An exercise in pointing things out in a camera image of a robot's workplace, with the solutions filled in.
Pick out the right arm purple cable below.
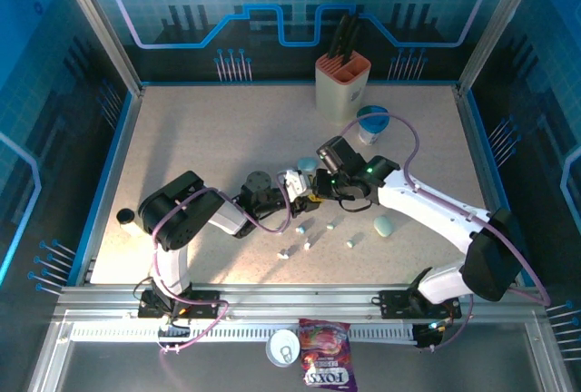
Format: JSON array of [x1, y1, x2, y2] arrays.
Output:
[[339, 113, 551, 355]]

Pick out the aluminium frame rail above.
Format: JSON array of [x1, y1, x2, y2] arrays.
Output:
[[54, 283, 553, 320]]

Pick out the cream knife block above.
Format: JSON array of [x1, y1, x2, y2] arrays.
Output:
[[315, 52, 372, 127]]

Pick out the pale mint earbud charging case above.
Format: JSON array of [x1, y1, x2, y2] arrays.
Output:
[[372, 215, 394, 239]]

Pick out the purple snack bag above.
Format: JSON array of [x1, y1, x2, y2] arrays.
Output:
[[298, 318, 359, 392]]

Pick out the white slotted cable tray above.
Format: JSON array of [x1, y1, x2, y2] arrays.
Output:
[[67, 321, 419, 344]]

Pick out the black handled knife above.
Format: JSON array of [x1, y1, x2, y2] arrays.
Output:
[[339, 14, 359, 65], [345, 24, 363, 67], [327, 13, 350, 58]]

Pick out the white can with pull tab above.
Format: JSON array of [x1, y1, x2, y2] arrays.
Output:
[[265, 328, 301, 368]]

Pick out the yogurt cup with blue lid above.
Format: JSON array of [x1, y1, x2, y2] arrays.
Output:
[[356, 104, 390, 146]]

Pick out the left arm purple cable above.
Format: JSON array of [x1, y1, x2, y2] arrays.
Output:
[[152, 172, 294, 356]]

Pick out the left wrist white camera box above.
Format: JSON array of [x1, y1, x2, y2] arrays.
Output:
[[283, 168, 315, 201]]

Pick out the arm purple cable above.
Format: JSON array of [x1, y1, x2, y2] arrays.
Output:
[[339, 113, 551, 355], [152, 172, 294, 356]]

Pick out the aluminium frame post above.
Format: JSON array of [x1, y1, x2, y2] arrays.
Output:
[[456, 0, 546, 93], [52, 0, 143, 96]]

